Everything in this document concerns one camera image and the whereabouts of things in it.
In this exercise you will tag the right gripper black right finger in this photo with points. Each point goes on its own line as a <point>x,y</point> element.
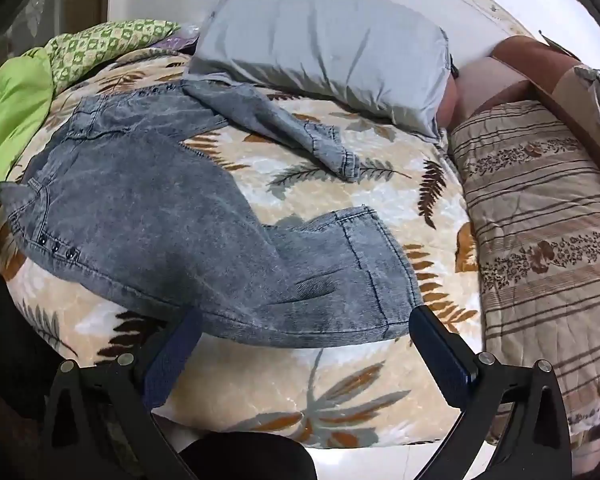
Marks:
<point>534,443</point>

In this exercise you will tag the green patterned white cloth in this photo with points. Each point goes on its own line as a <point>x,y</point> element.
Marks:
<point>74,55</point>

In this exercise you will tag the brown striped floral quilt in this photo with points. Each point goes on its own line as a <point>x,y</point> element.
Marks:
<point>533,197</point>

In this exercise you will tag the grey denim pants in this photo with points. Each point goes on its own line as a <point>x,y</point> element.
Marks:
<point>118,203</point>

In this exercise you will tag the light grey pillow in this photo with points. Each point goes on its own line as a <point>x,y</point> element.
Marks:
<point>373,56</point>

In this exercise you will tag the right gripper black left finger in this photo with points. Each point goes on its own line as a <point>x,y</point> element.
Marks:
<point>76,441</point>

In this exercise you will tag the lime green sheet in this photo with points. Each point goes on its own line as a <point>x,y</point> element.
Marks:
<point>26,91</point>

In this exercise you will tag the brown cushioned headboard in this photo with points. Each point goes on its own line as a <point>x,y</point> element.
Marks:
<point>521,68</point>

